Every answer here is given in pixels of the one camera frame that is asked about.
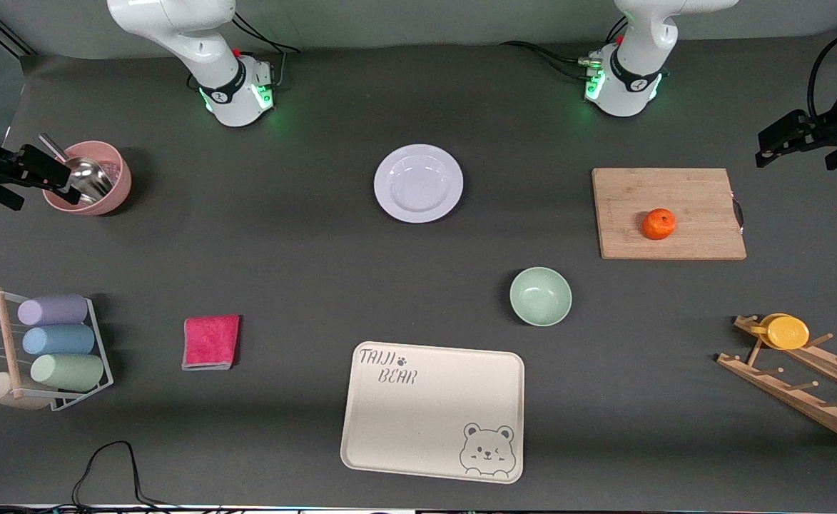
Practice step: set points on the orange mandarin fruit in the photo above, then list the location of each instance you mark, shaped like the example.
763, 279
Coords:
658, 224

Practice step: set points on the white ridged plate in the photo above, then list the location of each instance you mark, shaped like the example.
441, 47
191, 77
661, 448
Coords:
418, 183

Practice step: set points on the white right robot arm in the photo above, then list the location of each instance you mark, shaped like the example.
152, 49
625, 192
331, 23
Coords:
197, 36

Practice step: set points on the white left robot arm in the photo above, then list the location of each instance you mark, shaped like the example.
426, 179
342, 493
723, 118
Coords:
636, 57

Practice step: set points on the metal scoop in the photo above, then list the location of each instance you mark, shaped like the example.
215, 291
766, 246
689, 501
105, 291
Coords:
90, 178

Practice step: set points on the pink bowl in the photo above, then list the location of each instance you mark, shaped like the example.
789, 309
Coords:
115, 193

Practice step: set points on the purple cup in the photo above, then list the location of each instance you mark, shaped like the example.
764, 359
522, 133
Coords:
53, 310

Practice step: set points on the wooden cutting board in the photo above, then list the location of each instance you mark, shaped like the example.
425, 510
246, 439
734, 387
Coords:
646, 193

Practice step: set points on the blue cup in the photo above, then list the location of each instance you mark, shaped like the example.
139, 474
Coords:
58, 340

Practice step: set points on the green cup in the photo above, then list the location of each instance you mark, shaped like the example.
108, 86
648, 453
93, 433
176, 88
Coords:
67, 372

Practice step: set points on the yellow cup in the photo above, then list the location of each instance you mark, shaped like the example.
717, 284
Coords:
788, 333

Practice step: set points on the pink folded cloth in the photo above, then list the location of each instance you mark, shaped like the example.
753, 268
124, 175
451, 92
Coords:
210, 341

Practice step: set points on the wooden peg dish rack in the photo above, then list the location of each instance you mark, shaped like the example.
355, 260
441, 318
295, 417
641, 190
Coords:
782, 389

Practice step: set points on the light green bowl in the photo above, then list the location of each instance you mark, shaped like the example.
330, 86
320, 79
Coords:
540, 296

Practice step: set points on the beige bear print tray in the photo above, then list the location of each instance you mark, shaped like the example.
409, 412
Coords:
418, 414

